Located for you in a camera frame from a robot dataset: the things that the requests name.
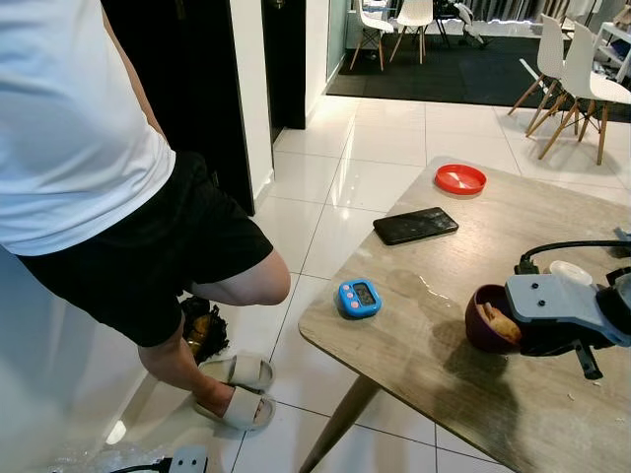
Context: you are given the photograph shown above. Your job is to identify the black gold footwear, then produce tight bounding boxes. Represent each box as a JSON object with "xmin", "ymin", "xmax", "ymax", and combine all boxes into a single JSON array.
[{"xmin": 180, "ymin": 296, "xmax": 231, "ymax": 366}]

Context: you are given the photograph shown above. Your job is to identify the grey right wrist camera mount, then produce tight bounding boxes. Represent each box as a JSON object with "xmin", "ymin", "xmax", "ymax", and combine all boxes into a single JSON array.
[{"xmin": 505, "ymin": 274, "xmax": 617, "ymax": 331}]

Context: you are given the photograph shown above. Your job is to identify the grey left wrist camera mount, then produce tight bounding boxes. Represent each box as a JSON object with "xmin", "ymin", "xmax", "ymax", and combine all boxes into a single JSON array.
[{"xmin": 170, "ymin": 445, "xmax": 210, "ymax": 473}]

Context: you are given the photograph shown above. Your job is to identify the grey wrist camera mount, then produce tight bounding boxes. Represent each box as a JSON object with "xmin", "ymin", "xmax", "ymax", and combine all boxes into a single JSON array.
[
  {"xmin": 505, "ymin": 274, "xmax": 617, "ymax": 331},
  {"xmin": 170, "ymin": 445, "xmax": 210, "ymax": 473}
]

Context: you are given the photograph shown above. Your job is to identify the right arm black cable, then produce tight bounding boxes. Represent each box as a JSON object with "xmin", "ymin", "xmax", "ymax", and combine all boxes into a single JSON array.
[{"xmin": 516, "ymin": 239, "xmax": 631, "ymax": 277}]

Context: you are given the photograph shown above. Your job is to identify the red round dish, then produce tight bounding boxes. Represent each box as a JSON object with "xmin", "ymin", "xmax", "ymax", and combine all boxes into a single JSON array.
[{"xmin": 435, "ymin": 164, "xmax": 488, "ymax": 196}]

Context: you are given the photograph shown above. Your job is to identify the purple cup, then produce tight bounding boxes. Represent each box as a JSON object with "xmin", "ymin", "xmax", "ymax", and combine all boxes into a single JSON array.
[{"xmin": 464, "ymin": 284, "xmax": 553, "ymax": 356}]

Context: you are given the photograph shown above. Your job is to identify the person in black shorts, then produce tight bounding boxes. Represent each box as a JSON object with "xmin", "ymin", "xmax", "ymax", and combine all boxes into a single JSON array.
[{"xmin": 0, "ymin": 0, "xmax": 292, "ymax": 415}]

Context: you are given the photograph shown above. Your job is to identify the blue digital timer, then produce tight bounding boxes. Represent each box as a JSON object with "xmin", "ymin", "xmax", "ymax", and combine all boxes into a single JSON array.
[{"xmin": 336, "ymin": 280, "xmax": 384, "ymax": 320}]

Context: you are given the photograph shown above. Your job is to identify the beige slipper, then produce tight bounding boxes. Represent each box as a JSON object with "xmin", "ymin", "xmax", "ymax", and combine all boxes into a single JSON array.
[
  {"xmin": 192, "ymin": 386, "xmax": 277, "ymax": 432},
  {"xmin": 197, "ymin": 355, "xmax": 275, "ymax": 392}
]

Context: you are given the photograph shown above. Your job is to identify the white chair wooden legs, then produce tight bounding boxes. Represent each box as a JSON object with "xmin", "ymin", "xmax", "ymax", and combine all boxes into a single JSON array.
[
  {"xmin": 394, "ymin": 0, "xmax": 437, "ymax": 65},
  {"xmin": 350, "ymin": 0, "xmax": 395, "ymax": 72},
  {"xmin": 508, "ymin": 15, "xmax": 583, "ymax": 134},
  {"xmin": 537, "ymin": 22, "xmax": 631, "ymax": 167}
]

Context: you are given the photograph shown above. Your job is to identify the bread roll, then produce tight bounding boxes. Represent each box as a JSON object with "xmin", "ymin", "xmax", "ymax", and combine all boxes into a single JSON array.
[{"xmin": 479, "ymin": 302, "xmax": 522, "ymax": 346}]

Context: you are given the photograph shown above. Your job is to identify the black smartphone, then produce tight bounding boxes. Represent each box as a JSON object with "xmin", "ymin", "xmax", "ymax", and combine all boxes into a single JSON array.
[{"xmin": 373, "ymin": 207, "xmax": 460, "ymax": 246}]

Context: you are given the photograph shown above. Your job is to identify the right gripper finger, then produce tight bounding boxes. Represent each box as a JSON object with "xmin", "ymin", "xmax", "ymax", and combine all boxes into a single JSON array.
[{"xmin": 572, "ymin": 340, "xmax": 604, "ymax": 381}]

